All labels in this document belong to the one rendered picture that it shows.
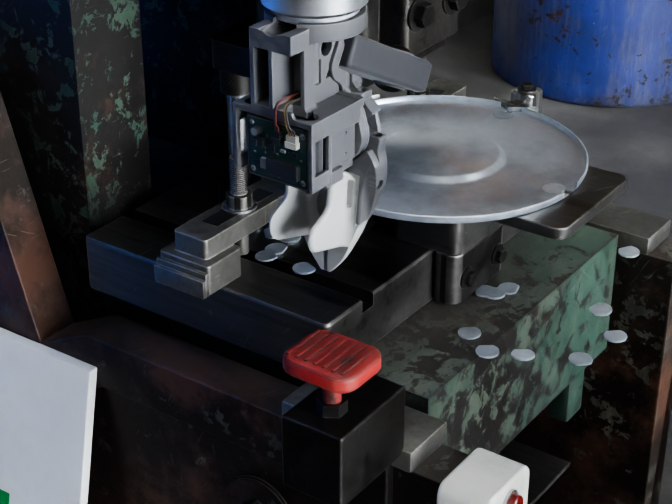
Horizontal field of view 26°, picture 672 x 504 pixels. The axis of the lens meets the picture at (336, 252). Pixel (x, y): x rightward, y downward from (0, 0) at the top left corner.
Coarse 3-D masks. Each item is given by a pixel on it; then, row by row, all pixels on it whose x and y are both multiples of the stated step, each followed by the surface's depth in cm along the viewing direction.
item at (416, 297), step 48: (192, 192) 154; (96, 240) 145; (144, 240) 145; (384, 240) 145; (96, 288) 148; (144, 288) 143; (240, 288) 136; (288, 288) 136; (336, 288) 138; (384, 288) 137; (432, 288) 145; (240, 336) 138; (288, 336) 134
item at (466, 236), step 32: (576, 192) 137; (608, 192) 137; (416, 224) 143; (448, 224) 140; (480, 224) 144; (512, 224) 133; (544, 224) 131; (576, 224) 132; (448, 256) 142; (480, 256) 146; (448, 288) 144
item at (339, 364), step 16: (320, 336) 118; (336, 336) 118; (288, 352) 116; (304, 352) 116; (320, 352) 116; (336, 352) 116; (352, 352) 116; (368, 352) 116; (288, 368) 115; (304, 368) 114; (320, 368) 114; (336, 368) 114; (352, 368) 114; (368, 368) 114; (320, 384) 114; (336, 384) 113; (352, 384) 113; (336, 400) 117
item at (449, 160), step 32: (416, 96) 156; (448, 96) 156; (384, 128) 150; (416, 128) 150; (448, 128) 148; (480, 128) 150; (512, 128) 150; (544, 128) 150; (416, 160) 142; (448, 160) 142; (480, 160) 142; (512, 160) 143; (544, 160) 143; (576, 160) 143; (384, 192) 137; (416, 192) 137; (448, 192) 137; (480, 192) 137; (512, 192) 137; (544, 192) 137
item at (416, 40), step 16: (256, 0) 140; (368, 0) 133; (384, 0) 134; (400, 0) 133; (416, 0) 134; (432, 0) 137; (448, 0) 138; (464, 0) 139; (256, 16) 141; (368, 16) 134; (384, 16) 135; (400, 16) 134; (416, 16) 134; (432, 16) 135; (448, 16) 140; (368, 32) 135; (384, 32) 136; (400, 32) 135; (416, 32) 135; (432, 32) 138; (448, 32) 141; (416, 48) 137
